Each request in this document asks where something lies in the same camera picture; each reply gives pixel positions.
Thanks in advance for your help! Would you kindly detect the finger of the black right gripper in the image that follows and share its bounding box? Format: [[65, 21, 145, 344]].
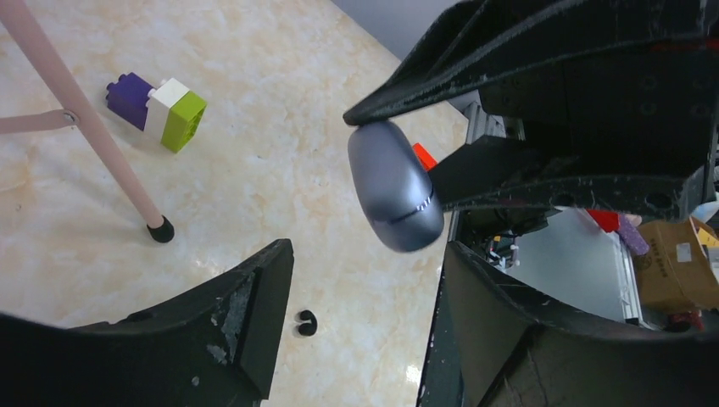
[[429, 136, 713, 220], [343, 1, 718, 126]]

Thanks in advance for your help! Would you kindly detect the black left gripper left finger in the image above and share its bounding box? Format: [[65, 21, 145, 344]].
[[1, 239, 294, 406]]

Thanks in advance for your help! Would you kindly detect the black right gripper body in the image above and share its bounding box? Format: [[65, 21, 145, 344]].
[[479, 38, 718, 176]]

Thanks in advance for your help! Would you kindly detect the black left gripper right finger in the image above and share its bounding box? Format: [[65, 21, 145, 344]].
[[416, 242, 718, 406]]

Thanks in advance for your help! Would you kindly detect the grey blue oval case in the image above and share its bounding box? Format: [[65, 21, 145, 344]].
[[348, 121, 444, 253]]

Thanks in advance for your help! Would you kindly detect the red rectangular block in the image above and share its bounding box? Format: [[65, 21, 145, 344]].
[[412, 142, 438, 171]]

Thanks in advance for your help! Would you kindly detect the black earbud left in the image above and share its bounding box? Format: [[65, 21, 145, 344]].
[[295, 309, 318, 337]]

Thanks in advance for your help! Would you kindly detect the brown cardboard box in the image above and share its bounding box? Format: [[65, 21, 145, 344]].
[[633, 217, 718, 315]]

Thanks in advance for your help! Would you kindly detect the purple white green toy block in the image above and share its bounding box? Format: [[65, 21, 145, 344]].
[[105, 72, 207, 153]]

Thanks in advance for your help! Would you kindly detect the pink music stand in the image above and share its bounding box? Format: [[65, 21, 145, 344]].
[[1, 0, 175, 243]]

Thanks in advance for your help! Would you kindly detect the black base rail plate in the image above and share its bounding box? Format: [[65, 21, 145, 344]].
[[454, 208, 549, 271]]

